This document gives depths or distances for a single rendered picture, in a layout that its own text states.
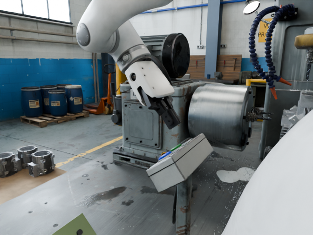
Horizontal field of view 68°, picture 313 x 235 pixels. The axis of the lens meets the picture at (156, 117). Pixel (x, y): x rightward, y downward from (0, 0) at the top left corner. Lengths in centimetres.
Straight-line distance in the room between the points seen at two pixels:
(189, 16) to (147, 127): 583
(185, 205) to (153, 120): 46
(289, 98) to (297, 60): 19
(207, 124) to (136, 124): 30
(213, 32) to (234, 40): 58
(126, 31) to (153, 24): 653
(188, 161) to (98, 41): 31
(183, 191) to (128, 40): 36
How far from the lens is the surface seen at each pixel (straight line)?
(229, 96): 86
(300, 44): 91
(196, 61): 621
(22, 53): 626
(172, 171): 43
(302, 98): 90
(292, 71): 114
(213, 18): 609
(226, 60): 601
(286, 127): 87
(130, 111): 98
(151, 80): 53
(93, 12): 52
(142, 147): 100
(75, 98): 551
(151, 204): 81
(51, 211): 84
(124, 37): 57
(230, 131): 84
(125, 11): 50
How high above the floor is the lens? 125
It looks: 13 degrees down
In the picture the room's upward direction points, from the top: straight up
